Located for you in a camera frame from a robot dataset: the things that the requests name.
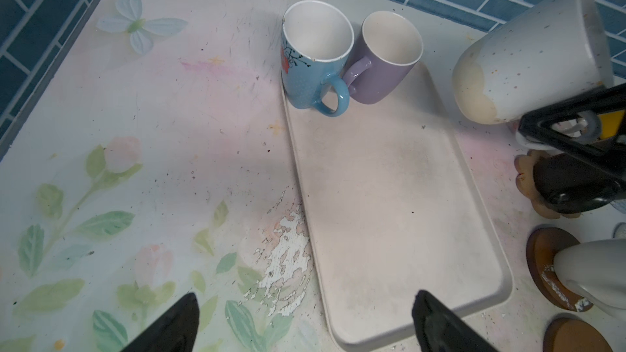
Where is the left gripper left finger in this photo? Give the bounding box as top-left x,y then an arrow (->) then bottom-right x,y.
122,293 -> 200,352

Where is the white mug red inside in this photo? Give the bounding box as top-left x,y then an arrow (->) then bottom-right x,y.
510,118 -> 588,151

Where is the beige serving tray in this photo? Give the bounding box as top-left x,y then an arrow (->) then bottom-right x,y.
285,65 -> 513,351

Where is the multicolour stitched round coaster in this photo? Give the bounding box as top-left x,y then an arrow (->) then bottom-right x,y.
613,223 -> 626,239

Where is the blue mug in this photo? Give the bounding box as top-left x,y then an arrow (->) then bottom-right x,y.
280,0 -> 355,117

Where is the brown paw coaster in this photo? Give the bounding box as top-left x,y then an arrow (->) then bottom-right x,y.
514,150 -> 581,220

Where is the yellow mug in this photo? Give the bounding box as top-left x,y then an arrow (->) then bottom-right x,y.
598,110 -> 625,139

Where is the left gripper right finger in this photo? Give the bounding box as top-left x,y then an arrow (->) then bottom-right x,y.
412,290 -> 497,352

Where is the plain white mug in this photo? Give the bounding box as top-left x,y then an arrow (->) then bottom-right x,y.
554,239 -> 625,321

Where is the black mug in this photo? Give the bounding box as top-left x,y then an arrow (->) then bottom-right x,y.
533,153 -> 625,214

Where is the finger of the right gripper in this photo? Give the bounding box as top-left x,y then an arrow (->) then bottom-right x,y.
527,134 -> 625,179
518,83 -> 625,143

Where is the purple mug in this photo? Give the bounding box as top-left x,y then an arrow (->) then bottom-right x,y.
343,11 -> 424,104

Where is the brown round coaster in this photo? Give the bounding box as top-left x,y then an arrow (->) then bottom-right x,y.
543,317 -> 613,352
526,227 -> 593,312

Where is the white speckled mug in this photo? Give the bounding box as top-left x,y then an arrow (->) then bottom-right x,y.
453,0 -> 614,125

